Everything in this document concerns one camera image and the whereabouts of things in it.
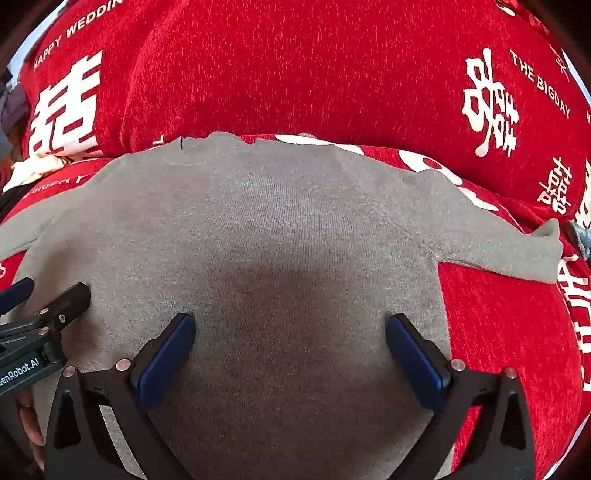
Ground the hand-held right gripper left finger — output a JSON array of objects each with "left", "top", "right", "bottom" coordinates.
[{"left": 44, "top": 313, "right": 197, "bottom": 480}]

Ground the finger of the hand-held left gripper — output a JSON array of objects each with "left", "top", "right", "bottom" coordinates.
[
  {"left": 0, "top": 277, "right": 36, "bottom": 315},
  {"left": 0, "top": 282, "right": 92, "bottom": 352}
]

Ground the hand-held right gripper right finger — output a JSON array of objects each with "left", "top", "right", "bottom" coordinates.
[{"left": 385, "top": 313, "right": 536, "bottom": 480}]

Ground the grey knit sweater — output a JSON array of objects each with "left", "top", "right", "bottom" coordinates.
[{"left": 0, "top": 131, "right": 565, "bottom": 480}]

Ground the person's left hand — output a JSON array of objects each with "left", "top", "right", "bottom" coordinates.
[{"left": 16, "top": 390, "right": 47, "bottom": 469}]

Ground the dark cloth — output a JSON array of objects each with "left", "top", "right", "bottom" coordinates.
[{"left": 0, "top": 185, "right": 31, "bottom": 224}]

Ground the red printed bedspread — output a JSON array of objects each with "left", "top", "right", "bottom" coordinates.
[{"left": 0, "top": 134, "right": 591, "bottom": 480}]

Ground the cream cloth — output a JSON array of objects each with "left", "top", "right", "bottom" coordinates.
[{"left": 2, "top": 154, "right": 65, "bottom": 192}]

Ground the blue-grey cloth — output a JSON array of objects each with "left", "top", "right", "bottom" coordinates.
[{"left": 566, "top": 219, "right": 591, "bottom": 261}]

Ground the red printed folded quilt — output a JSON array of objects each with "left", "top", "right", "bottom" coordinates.
[{"left": 21, "top": 0, "right": 591, "bottom": 222}]

